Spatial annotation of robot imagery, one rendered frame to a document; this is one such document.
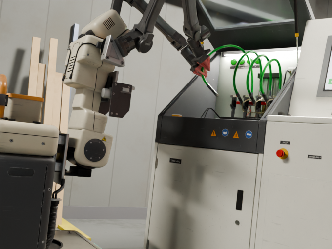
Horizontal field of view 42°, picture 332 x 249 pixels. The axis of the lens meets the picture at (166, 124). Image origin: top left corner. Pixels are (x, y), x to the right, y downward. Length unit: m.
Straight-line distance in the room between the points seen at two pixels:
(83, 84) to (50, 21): 2.22
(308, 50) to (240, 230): 1.02
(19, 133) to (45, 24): 2.52
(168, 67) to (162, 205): 2.36
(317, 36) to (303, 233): 1.06
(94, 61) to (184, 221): 1.00
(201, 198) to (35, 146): 0.97
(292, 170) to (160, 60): 2.75
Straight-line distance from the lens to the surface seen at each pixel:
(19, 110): 1.91
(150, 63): 4.51
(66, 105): 3.94
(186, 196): 2.39
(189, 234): 2.39
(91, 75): 2.03
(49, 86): 3.88
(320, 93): 2.34
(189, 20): 2.16
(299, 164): 2.07
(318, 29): 2.53
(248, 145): 2.19
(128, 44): 1.92
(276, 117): 2.14
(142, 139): 4.44
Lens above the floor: 0.78
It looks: 3 degrees up
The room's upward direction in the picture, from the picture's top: 6 degrees clockwise
